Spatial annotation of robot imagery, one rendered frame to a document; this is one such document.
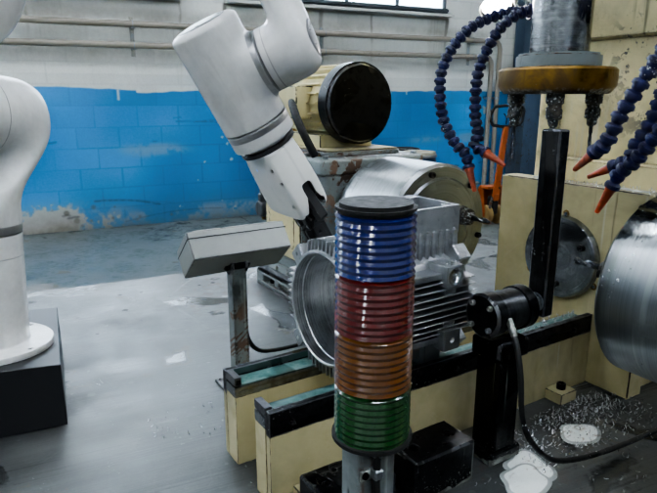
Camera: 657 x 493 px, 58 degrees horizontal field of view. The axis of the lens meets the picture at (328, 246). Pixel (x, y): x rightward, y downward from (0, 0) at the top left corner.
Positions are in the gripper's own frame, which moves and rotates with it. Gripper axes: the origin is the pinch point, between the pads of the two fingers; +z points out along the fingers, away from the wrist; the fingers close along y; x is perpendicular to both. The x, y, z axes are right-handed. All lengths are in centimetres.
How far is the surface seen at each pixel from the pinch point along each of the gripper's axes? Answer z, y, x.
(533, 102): 285, -445, 516
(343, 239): -17.9, 36.2, -12.4
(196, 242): -3.6, -16.4, -12.0
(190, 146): 110, -532, 128
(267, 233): 2.6, -16.3, -1.5
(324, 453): 18.2, 13.1, -18.8
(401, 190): 12.2, -15.7, 25.0
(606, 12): 1, 1, 68
